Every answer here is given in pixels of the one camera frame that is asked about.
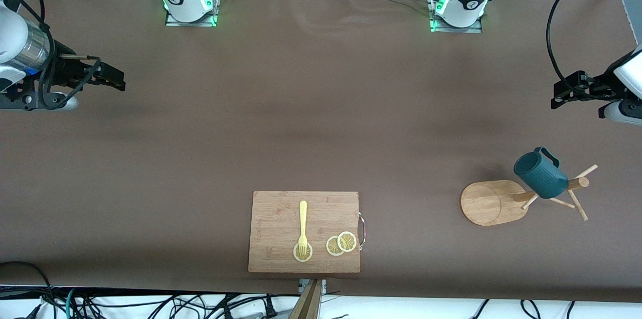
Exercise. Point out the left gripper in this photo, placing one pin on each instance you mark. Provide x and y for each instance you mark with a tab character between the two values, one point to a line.
598	85

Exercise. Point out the black power plug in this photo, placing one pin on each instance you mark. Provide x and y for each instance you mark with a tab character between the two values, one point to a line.
271	309

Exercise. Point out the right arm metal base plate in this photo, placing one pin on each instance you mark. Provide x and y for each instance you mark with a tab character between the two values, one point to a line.
210	15

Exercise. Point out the wooden mug rack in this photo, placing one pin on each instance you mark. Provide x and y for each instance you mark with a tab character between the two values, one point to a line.
494	203

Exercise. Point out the yellow plastic fork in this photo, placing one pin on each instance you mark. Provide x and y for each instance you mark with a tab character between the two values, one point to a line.
303	218

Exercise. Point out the small metal bracket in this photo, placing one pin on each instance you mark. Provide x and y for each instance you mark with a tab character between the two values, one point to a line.
302	285

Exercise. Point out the wooden cutting board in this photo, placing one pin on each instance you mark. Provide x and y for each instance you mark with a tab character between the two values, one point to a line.
281	228

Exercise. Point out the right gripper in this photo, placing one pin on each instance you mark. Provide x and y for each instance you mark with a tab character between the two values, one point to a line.
64	68

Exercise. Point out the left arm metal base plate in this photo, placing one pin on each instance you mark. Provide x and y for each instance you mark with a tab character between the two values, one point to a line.
436	25

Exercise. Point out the wooden beam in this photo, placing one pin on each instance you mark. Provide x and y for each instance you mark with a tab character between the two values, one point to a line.
307	304

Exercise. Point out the teal mug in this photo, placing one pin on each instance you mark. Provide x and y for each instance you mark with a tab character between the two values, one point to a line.
541	176

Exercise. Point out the lemon slice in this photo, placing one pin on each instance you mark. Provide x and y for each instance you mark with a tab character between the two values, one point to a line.
347	241
303	258

